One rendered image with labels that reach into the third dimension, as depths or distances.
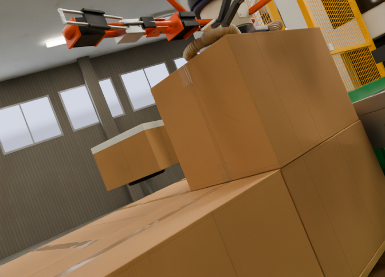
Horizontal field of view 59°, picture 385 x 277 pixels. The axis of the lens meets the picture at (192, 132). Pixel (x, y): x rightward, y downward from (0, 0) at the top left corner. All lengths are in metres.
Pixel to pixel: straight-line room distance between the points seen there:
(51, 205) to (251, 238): 8.35
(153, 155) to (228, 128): 1.73
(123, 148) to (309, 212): 2.07
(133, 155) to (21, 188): 6.47
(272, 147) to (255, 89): 0.17
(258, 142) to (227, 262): 0.36
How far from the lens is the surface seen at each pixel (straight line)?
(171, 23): 1.12
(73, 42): 0.95
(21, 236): 9.14
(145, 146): 2.75
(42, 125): 9.23
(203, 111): 1.08
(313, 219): 1.04
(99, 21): 0.93
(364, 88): 2.79
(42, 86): 9.50
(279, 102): 1.05
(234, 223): 0.80
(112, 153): 2.96
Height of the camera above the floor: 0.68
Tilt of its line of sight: 3 degrees up
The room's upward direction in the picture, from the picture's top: 22 degrees counter-clockwise
